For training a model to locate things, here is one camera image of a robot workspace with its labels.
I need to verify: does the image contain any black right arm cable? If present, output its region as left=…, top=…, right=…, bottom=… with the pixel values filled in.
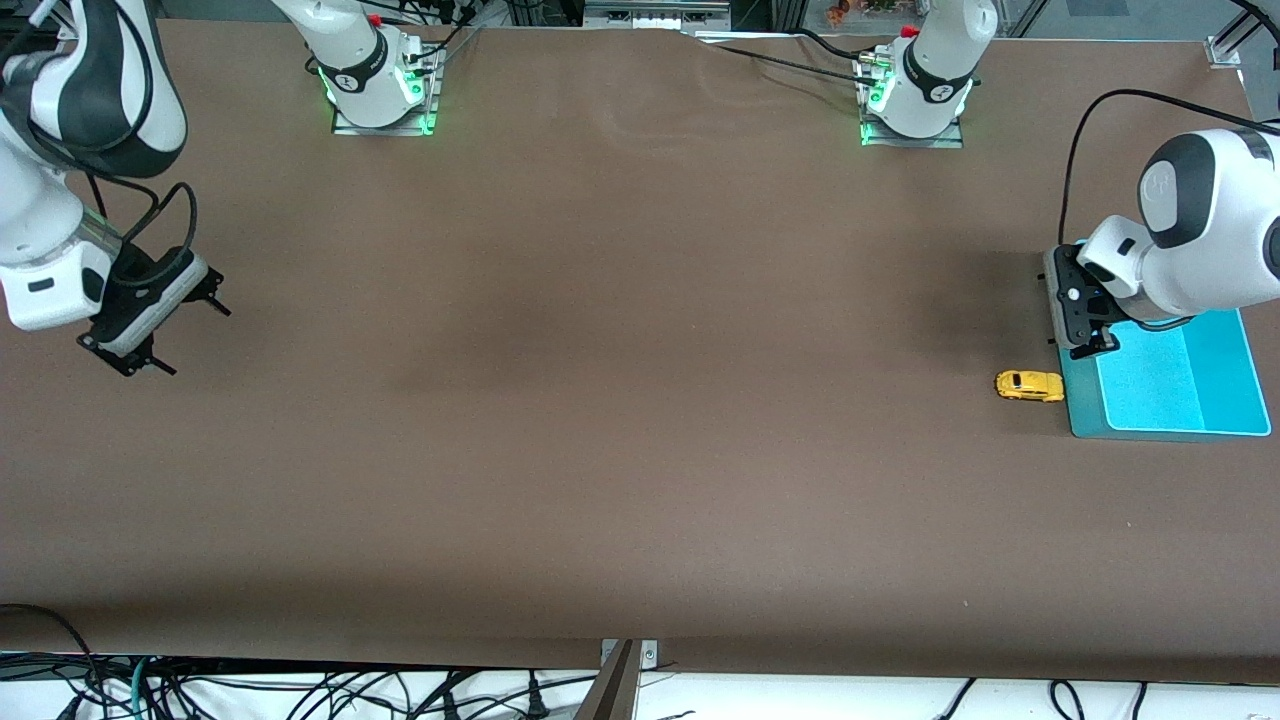
left=85, top=170, right=199, bottom=291

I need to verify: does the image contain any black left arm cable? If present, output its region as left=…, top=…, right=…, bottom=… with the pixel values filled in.
left=1057, top=88, right=1280, bottom=251

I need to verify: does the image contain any grey power strip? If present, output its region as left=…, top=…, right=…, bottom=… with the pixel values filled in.
left=583, top=0, right=733, bottom=29

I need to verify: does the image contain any aluminium corner profile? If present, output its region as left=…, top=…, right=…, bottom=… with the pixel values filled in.
left=1207, top=0, right=1280, bottom=69

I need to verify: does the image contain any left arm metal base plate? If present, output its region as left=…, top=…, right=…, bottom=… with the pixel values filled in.
left=858, top=50, right=966, bottom=149

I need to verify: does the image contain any long black table cable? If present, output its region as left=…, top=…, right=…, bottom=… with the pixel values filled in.
left=712, top=44, right=881, bottom=89

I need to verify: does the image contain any short black table cable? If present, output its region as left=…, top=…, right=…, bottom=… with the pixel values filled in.
left=790, top=27, right=891, bottom=61

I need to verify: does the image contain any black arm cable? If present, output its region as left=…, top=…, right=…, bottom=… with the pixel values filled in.
left=85, top=170, right=199, bottom=291
left=1057, top=88, right=1280, bottom=251

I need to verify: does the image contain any cyan plastic bin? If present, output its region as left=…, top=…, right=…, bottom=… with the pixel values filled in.
left=1056, top=306, right=1273, bottom=441

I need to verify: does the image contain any yellow toy beetle car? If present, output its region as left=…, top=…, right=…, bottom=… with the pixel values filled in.
left=994, top=370, right=1066, bottom=403

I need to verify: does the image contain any black looped floor cable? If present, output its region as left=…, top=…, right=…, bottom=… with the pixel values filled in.
left=0, top=603, right=101, bottom=720

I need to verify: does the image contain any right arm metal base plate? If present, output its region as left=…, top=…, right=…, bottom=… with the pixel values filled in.
left=332, top=45, right=441, bottom=136

